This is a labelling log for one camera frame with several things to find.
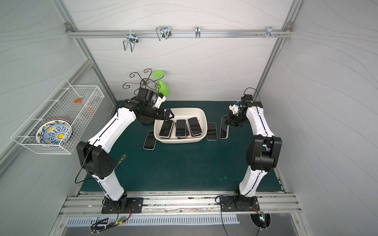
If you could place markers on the white plastic storage box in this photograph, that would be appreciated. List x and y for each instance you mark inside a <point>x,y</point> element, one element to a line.
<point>183,114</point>

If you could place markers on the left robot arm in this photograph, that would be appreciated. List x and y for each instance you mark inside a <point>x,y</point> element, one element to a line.
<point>94,154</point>

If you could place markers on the metal clip hook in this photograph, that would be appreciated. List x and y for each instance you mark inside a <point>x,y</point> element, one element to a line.
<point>163,32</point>

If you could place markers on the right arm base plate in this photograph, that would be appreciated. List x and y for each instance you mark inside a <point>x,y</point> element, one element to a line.
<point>237,203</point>

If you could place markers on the aluminium cross rail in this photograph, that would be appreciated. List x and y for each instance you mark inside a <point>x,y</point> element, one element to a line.
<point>190,33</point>

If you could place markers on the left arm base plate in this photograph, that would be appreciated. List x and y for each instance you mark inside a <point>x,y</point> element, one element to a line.
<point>133,205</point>

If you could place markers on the diagonal phone white case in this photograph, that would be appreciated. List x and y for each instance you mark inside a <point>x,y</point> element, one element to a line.
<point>224,127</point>

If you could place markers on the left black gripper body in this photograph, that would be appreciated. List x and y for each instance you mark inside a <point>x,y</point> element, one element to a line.
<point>165,113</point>

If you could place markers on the small metal hook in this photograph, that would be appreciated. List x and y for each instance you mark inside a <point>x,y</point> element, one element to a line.
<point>197,32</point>

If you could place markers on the round black puck device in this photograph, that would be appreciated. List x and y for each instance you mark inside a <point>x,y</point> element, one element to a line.
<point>261,220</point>

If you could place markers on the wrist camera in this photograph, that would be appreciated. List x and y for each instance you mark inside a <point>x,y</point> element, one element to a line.
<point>247,98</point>
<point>145,94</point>

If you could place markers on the white wire basket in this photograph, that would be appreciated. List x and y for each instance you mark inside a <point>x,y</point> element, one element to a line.
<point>60,105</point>

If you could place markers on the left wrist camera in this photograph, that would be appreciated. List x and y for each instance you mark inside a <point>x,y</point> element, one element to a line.
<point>145,94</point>

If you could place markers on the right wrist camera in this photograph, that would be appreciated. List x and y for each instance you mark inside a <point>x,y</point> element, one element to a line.
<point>247,98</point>

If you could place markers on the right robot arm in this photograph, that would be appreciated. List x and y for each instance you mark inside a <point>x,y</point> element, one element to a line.
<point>264,149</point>

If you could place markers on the aluminium front rail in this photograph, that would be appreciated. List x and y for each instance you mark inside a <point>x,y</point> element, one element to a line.
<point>177,202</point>

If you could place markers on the black wire cup stand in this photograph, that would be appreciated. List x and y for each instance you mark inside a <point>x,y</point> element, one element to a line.
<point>141,81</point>

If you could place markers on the gold fork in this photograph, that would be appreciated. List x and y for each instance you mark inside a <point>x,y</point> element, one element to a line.
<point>120,161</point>

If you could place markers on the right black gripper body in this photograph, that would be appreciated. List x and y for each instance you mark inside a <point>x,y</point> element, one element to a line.
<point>234,118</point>

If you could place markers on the metal double hook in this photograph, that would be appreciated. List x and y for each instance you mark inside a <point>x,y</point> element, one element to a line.
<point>130,42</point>

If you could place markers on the metal bracket hook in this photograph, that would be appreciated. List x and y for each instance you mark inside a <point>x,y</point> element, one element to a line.
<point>269,33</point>

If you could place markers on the colourful patterned plate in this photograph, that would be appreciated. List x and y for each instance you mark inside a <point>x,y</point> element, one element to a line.
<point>54,132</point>

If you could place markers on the white vent strip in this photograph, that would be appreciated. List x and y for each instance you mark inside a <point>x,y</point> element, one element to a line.
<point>156,220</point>

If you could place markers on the green plastic goblet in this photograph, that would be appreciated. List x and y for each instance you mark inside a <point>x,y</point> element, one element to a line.
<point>161,86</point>

